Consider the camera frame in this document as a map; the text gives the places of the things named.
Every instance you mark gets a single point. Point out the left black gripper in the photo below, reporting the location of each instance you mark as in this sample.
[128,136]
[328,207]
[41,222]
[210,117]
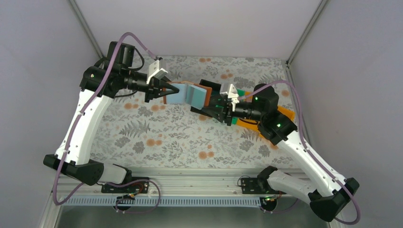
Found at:
[154,87]

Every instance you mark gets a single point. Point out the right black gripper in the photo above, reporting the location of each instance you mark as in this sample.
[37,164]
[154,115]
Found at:
[226,113]

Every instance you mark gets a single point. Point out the brown leather card holder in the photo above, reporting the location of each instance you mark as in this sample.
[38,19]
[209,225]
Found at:
[189,94]

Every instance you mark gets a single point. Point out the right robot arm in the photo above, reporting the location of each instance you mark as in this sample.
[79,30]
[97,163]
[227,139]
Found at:
[327,192]

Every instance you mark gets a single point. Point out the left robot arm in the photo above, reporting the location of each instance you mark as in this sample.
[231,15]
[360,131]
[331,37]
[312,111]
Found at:
[98,88]

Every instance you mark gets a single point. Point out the black storage bin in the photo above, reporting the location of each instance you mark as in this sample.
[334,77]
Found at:
[211,89]

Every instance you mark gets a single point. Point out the green storage bin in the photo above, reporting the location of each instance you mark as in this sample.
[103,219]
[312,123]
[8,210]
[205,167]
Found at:
[231,114]

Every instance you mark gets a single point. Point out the orange storage bin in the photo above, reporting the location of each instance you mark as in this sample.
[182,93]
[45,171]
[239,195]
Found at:
[274,125]

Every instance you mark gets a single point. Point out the floral table mat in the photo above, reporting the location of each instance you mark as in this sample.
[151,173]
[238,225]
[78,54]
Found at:
[133,133]

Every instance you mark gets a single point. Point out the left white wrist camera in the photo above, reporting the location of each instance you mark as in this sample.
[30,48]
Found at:
[157,70]

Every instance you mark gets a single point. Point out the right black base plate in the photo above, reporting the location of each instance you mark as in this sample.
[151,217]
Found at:
[255,186]

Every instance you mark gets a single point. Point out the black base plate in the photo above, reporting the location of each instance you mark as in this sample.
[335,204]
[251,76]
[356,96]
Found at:
[255,186]
[124,186]

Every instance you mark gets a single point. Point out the aluminium rail frame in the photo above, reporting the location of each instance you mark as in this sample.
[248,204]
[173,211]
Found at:
[169,182]

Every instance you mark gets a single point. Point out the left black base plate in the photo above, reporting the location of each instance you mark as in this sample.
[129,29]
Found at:
[124,186]

